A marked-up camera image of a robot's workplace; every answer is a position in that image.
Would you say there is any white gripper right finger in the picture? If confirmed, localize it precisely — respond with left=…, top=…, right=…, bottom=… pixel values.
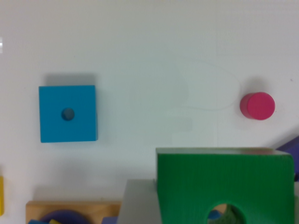
left=294, top=182, right=299, bottom=224

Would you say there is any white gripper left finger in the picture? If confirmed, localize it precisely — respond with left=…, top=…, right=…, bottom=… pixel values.
left=117, top=179, right=163, bottom=224

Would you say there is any green square block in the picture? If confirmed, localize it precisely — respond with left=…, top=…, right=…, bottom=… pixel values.
left=156, top=148, right=294, bottom=224

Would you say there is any dark purple square block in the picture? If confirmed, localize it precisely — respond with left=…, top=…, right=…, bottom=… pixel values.
left=278, top=136, right=299, bottom=182

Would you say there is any blue octagon block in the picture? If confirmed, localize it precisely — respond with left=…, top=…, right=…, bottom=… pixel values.
left=207, top=205, right=237, bottom=224

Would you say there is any pink cylinder block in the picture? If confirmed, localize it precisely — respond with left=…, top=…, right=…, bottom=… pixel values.
left=240, top=92, right=276, bottom=120

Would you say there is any light blue square block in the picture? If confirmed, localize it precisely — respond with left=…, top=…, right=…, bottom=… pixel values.
left=39, top=85, right=97, bottom=143

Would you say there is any yellow notched block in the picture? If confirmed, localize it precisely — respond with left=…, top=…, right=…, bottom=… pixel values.
left=0, top=176, right=5, bottom=216

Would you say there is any wooden peg base board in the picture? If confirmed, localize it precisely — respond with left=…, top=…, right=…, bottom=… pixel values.
left=25, top=201, right=121, bottom=224

